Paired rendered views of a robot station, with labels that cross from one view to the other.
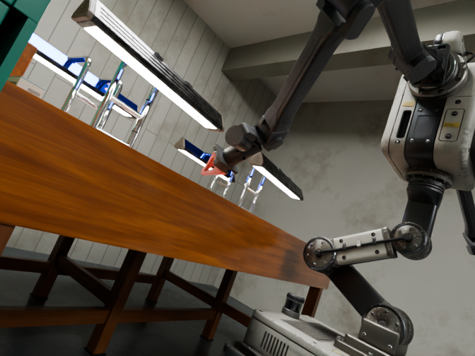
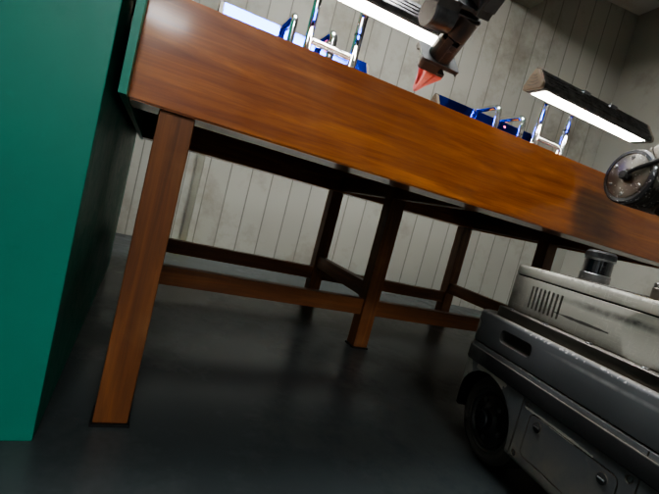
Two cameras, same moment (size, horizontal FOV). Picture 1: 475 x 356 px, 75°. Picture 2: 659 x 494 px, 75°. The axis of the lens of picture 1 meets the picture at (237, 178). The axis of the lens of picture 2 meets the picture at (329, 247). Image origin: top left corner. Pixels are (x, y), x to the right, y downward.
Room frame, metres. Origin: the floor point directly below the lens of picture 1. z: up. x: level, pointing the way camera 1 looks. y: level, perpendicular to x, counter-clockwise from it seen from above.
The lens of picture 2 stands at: (-0.02, -0.34, 0.49)
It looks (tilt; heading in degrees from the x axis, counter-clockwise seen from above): 5 degrees down; 30
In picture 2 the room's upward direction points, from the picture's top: 14 degrees clockwise
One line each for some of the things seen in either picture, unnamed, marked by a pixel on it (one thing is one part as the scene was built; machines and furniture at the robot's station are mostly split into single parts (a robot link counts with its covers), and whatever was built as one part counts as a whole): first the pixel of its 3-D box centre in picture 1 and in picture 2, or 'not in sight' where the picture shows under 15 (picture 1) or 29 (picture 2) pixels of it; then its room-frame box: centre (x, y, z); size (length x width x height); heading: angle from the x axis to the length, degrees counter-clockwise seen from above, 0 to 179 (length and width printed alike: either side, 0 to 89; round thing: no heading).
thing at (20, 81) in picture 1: (22, 87); not in sight; (0.47, 0.36, 0.77); 0.06 x 0.04 x 0.02; 54
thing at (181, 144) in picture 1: (209, 162); (484, 122); (2.09, 0.22, 1.08); 0.62 x 0.08 x 0.07; 144
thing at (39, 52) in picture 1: (82, 76); (298, 43); (1.30, 0.79, 1.08); 0.62 x 0.08 x 0.07; 144
